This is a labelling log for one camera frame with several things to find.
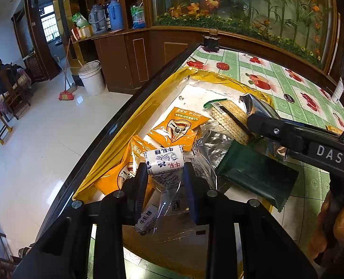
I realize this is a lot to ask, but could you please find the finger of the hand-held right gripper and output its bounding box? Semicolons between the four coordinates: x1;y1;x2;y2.
247;113;309;157

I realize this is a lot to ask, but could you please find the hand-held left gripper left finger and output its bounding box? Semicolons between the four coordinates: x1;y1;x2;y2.
12;163;149;279

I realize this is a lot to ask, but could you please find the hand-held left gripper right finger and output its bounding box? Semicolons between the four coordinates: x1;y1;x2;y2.
181;163;318;279

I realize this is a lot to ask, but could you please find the clear plastic candy bag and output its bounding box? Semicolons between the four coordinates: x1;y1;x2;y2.
149;171;198;243

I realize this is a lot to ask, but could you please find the white milk candy roll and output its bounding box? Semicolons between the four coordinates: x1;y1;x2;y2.
144;145;185;175
135;202;158;235

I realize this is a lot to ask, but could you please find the black silver foil packet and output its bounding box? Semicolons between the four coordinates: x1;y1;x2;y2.
239;93;288;163
191;129;233;189

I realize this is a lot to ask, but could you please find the orange snack packet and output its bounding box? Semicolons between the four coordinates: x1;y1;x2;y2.
93;163;138;195
147;106;211;152
130;135;156;172

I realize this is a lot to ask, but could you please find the green-edged cracker packet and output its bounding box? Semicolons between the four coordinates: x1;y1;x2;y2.
203;99;255;146

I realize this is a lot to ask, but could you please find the dark green snack packet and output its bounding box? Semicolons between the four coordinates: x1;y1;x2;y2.
216;144;299;212

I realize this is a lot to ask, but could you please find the yellow foil-lined tray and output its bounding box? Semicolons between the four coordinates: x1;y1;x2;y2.
73;67;274;279

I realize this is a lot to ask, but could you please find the person's right hand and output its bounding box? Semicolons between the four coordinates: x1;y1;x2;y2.
307;192;344;268

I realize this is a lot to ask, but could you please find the orange cracker packet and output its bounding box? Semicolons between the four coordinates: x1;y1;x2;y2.
326;126;344;137

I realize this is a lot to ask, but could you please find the black jar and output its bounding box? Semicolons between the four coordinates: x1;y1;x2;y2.
204;29;220;53

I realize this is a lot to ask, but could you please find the red broom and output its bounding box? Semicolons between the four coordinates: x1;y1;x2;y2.
59;38;74;102

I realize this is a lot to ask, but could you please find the white plastic bucket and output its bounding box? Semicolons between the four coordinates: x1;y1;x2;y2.
78;60;106;96

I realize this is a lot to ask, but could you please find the wooden cabinet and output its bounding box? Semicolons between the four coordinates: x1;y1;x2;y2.
70;26;201;95

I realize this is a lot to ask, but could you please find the dark wooden chair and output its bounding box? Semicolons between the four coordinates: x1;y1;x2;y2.
0;70;31;120

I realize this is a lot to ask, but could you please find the wooden door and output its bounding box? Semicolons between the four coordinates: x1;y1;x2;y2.
24;0;60;82

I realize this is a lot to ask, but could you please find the red white box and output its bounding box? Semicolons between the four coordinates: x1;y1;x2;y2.
71;25;92;40

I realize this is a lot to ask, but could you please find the grey thermos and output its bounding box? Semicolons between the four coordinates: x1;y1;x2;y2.
89;4;107;33

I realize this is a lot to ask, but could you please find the blue thermos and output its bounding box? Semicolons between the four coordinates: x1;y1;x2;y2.
106;0;124;31

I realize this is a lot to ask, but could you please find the green bag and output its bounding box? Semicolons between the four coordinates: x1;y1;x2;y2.
71;12;90;29

